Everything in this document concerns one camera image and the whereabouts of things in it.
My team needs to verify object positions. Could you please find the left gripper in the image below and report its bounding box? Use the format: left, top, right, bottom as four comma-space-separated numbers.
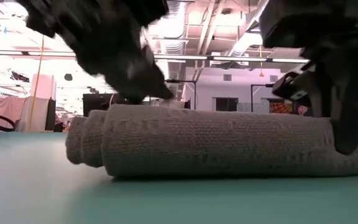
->
16, 0, 175, 105

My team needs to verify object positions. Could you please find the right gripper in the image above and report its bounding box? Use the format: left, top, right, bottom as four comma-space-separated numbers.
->
259, 0, 358, 156

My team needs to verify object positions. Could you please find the grey towel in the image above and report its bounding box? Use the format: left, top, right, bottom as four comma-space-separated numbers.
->
65, 103, 358, 179

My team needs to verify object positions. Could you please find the black monitor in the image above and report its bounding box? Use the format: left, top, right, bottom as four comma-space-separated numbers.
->
82, 93, 127, 118

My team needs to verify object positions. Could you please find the person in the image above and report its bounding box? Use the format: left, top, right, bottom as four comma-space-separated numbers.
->
296, 96, 314, 118

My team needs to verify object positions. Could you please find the orange patterned poster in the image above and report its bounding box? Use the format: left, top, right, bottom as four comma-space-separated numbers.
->
268, 102, 293, 114

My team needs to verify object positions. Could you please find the dark doorway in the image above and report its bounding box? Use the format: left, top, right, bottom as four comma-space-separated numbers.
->
215, 97, 239, 112

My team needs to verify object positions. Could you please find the narrow black panel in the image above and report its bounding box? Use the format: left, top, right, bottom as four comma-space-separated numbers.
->
44, 98, 57, 131

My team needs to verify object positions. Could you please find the white cloth cover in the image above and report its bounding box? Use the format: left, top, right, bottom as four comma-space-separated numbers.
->
17, 96, 50, 131

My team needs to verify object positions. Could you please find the teal table mat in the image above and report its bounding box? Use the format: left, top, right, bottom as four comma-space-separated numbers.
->
0, 131, 358, 224

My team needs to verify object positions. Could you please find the black metal frame stand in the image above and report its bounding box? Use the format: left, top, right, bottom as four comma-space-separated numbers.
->
165, 79, 198, 110
250, 83, 275, 113

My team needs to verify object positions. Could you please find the suspended light rail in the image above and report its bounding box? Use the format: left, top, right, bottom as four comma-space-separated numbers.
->
152, 54, 310, 64

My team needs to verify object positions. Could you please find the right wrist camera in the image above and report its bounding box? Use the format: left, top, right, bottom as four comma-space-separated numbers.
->
271, 63, 316, 101

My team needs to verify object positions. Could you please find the yellow hanging cord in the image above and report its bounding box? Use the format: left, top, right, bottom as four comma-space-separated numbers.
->
29, 34, 45, 131

